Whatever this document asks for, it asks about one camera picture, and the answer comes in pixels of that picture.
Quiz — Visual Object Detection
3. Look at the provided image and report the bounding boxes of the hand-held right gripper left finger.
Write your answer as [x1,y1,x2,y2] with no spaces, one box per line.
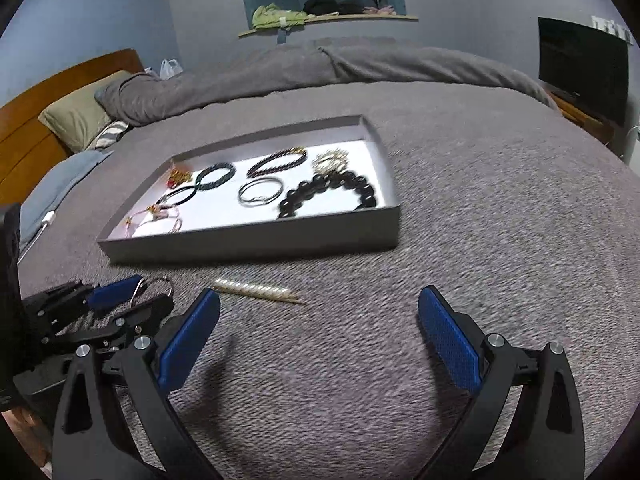
[51,287,223,480]

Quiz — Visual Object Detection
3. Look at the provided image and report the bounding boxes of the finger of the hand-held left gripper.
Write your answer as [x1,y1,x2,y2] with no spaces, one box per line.
[22,276,147,331]
[47,296,174,351]

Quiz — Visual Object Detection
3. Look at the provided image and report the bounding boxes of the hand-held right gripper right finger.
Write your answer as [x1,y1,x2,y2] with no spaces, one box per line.
[415,285,586,480]

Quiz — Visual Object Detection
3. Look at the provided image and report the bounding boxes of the silver ring bracelet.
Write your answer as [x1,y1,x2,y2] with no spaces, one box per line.
[127,276,175,306]

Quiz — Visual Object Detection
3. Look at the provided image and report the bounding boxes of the white pearl bracelet strand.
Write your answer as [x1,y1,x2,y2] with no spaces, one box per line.
[212,278,303,306]

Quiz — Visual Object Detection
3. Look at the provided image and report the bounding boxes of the pink woven cord bracelet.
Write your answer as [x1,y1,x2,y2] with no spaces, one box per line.
[125,204,184,236]

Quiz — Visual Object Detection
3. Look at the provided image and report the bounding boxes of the black cord bracelet silver charm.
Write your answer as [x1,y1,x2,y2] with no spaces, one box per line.
[155,185,198,209]

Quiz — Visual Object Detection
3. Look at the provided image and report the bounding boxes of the grey shallow cardboard tray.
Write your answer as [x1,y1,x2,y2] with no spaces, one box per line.
[97,115,402,264]

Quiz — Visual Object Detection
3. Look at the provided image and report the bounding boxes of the blue bead bracelet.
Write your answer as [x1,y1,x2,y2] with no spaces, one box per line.
[195,162,236,192]

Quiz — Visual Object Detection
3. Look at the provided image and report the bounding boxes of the silver bangle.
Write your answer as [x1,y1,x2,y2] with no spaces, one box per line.
[238,178,283,206]

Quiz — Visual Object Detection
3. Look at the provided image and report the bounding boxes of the large dark bead bracelet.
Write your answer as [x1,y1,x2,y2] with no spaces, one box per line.
[278,171,377,219]

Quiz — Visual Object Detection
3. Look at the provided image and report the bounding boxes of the dark red small-bead bracelet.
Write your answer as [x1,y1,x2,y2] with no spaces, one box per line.
[246,147,307,179]

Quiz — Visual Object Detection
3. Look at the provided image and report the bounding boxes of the white charger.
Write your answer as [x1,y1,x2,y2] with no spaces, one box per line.
[30,212,56,256]

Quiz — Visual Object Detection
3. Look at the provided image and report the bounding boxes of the light blue blanket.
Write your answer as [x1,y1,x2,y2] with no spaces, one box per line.
[17,150,113,256]

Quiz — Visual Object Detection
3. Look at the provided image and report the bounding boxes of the grey bedspread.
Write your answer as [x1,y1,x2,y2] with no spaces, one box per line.
[15,80,640,480]

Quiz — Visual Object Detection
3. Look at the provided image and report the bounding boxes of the striped pillow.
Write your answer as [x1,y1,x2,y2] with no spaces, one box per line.
[89,120,132,151]

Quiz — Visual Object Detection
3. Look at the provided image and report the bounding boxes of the olive pillow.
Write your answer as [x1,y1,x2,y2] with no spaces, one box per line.
[38,70,133,153]

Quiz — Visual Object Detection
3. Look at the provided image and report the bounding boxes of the wooden headboard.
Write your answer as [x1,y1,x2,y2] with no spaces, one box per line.
[0,49,146,206]

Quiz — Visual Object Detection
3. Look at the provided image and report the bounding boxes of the wooden side desk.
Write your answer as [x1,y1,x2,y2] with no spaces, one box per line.
[545,85,616,143]

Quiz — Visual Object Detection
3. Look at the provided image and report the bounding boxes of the grey folded duvet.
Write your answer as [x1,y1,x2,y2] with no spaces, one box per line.
[95,37,558,128]

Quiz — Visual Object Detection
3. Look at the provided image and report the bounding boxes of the black monitor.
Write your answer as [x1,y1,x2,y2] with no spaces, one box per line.
[537,16,630,127]

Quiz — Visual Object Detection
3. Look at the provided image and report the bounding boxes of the green cloth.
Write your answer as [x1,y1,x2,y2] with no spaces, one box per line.
[251,4,307,30]

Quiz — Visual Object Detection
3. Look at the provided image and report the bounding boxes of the wooden window shelf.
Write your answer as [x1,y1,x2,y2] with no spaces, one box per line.
[238,14,419,38]

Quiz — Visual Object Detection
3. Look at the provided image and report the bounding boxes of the black cloth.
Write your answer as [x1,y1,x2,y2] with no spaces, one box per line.
[302,0,363,16]

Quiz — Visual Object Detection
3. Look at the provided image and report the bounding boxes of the red bead bracelet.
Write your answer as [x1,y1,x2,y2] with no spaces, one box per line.
[167,160,193,186]

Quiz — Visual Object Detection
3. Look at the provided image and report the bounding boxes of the white wall hooks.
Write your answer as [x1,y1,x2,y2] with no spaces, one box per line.
[590,14,633,43]

